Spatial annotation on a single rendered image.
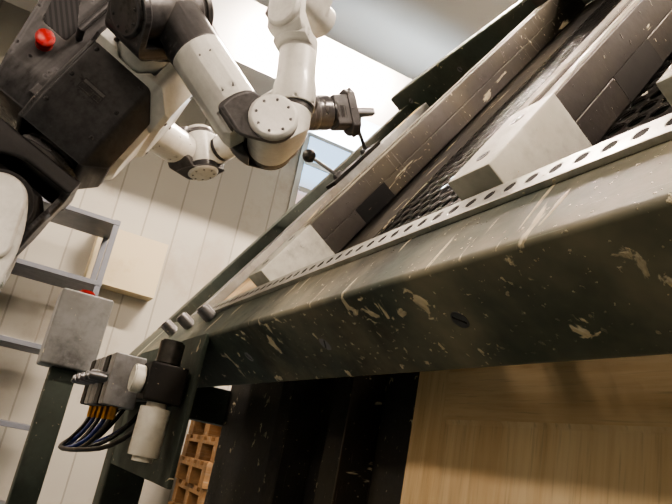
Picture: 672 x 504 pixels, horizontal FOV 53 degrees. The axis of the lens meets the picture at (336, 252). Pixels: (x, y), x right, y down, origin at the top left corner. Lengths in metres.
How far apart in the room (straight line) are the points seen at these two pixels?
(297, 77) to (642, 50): 0.54
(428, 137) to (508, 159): 0.71
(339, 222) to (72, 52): 0.55
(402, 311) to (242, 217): 4.58
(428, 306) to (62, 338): 1.22
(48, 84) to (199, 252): 3.82
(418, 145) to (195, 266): 3.78
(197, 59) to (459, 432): 0.69
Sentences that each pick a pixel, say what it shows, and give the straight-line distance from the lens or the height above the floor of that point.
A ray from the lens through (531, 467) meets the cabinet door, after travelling 0.78.
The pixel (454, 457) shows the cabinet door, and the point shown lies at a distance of 0.88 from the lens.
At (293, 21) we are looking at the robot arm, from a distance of 1.17.
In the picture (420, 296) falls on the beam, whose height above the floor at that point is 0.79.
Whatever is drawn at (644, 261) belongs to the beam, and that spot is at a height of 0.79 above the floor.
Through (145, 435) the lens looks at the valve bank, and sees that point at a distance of 1.11.
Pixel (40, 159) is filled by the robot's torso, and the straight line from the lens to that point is 1.26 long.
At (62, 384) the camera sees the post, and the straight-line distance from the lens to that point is 1.73.
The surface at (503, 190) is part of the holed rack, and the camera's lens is 0.58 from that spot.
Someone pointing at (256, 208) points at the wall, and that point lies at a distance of 5.24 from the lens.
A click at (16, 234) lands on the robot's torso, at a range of 1.21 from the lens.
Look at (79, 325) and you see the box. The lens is 1.71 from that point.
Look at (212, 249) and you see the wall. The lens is 5.04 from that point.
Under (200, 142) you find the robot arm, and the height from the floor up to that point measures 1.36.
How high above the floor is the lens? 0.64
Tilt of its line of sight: 18 degrees up
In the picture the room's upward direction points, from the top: 11 degrees clockwise
